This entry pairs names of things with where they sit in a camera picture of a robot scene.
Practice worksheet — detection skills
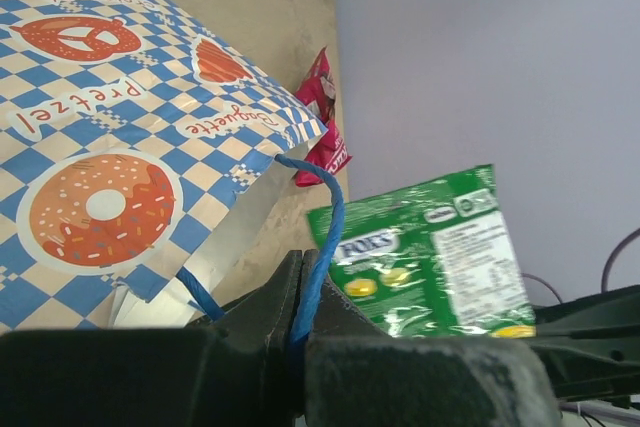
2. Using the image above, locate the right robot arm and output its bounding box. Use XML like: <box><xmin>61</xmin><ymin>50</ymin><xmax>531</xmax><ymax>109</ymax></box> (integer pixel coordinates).
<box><xmin>524</xmin><ymin>286</ymin><xmax>639</xmax><ymax>409</ymax></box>

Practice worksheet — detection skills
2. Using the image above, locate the red Real snack bag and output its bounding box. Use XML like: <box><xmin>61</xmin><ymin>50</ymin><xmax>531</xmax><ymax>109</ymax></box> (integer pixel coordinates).
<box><xmin>295</xmin><ymin>47</ymin><xmax>352</xmax><ymax>175</ymax></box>

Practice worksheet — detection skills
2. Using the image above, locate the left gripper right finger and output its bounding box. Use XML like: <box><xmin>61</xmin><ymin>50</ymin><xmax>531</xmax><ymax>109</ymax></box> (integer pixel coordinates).
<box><xmin>304</xmin><ymin>281</ymin><xmax>560</xmax><ymax>426</ymax></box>

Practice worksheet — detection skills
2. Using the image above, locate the blue checkered paper bag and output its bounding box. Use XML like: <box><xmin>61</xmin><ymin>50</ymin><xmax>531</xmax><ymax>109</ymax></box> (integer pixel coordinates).
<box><xmin>1</xmin><ymin>0</ymin><xmax>325</xmax><ymax>332</ymax></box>

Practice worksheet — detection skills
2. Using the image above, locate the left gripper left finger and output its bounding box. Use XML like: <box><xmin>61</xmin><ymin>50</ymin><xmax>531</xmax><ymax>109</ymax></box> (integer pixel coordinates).
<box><xmin>1</xmin><ymin>250</ymin><xmax>305</xmax><ymax>426</ymax></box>

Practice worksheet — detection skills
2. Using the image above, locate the green Fox's candy bag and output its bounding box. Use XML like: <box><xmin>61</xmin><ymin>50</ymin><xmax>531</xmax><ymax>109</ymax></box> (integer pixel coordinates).
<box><xmin>329</xmin><ymin>164</ymin><xmax>536</xmax><ymax>338</ymax></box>

